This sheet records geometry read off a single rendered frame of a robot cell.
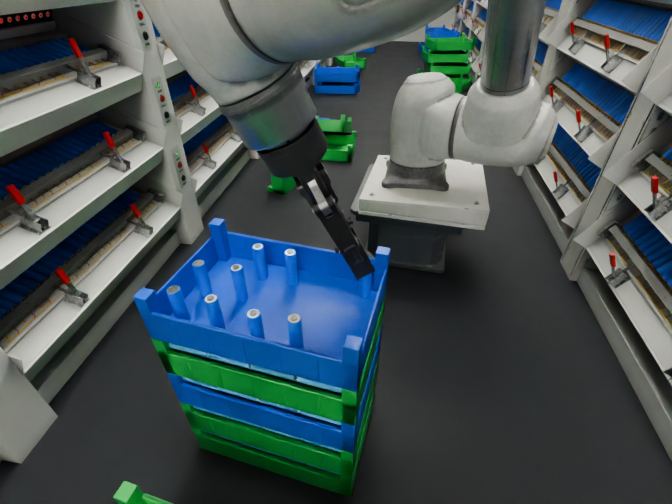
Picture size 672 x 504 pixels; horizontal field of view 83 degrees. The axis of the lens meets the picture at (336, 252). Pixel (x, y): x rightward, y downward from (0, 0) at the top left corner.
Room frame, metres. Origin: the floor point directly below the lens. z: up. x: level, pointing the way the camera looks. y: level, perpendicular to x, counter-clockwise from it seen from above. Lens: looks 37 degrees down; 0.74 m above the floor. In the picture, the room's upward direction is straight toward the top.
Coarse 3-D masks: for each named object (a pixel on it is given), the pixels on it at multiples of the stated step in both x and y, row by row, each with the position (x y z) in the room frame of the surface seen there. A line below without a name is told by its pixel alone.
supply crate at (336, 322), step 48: (240, 240) 0.53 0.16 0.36; (144, 288) 0.37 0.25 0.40; (192, 288) 0.45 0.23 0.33; (288, 288) 0.45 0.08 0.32; (336, 288) 0.45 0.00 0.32; (384, 288) 0.43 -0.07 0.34; (192, 336) 0.33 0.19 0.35; (240, 336) 0.31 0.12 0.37; (288, 336) 0.35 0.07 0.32; (336, 336) 0.35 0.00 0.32; (336, 384) 0.27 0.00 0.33
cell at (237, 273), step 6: (234, 264) 0.43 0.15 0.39; (240, 264) 0.43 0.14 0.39; (234, 270) 0.42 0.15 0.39; (240, 270) 0.42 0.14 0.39; (234, 276) 0.42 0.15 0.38; (240, 276) 0.42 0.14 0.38; (234, 282) 0.42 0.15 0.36; (240, 282) 0.42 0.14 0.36; (234, 288) 0.42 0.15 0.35; (240, 288) 0.42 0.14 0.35; (246, 288) 0.43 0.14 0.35; (240, 294) 0.42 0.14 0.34; (246, 294) 0.42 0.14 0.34; (240, 300) 0.42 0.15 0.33; (246, 300) 0.42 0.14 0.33
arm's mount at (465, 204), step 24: (384, 168) 1.08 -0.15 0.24; (456, 168) 1.07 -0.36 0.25; (480, 168) 1.06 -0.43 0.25; (384, 192) 0.92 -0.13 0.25; (408, 192) 0.91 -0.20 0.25; (432, 192) 0.91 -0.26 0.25; (456, 192) 0.90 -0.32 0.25; (480, 192) 0.90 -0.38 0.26; (384, 216) 0.86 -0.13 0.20; (408, 216) 0.85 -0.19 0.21; (432, 216) 0.83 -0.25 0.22; (456, 216) 0.82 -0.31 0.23; (480, 216) 0.80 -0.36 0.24
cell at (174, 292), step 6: (168, 288) 0.38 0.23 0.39; (174, 288) 0.38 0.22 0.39; (180, 288) 0.38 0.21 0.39; (168, 294) 0.37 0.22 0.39; (174, 294) 0.37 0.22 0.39; (180, 294) 0.38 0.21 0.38; (174, 300) 0.37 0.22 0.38; (180, 300) 0.37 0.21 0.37; (174, 306) 0.37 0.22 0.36; (180, 306) 0.37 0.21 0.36; (186, 306) 0.38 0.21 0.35; (174, 312) 0.37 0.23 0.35; (180, 312) 0.37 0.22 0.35; (186, 312) 0.38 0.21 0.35; (186, 318) 0.37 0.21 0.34
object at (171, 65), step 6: (162, 48) 1.11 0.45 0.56; (162, 54) 1.11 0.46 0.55; (168, 54) 1.20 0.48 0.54; (162, 60) 1.11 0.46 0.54; (168, 60) 1.15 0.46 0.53; (174, 60) 1.17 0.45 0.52; (168, 66) 1.14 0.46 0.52; (174, 66) 1.18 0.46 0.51; (180, 66) 1.21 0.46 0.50; (168, 72) 1.15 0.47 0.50; (174, 72) 1.18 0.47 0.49
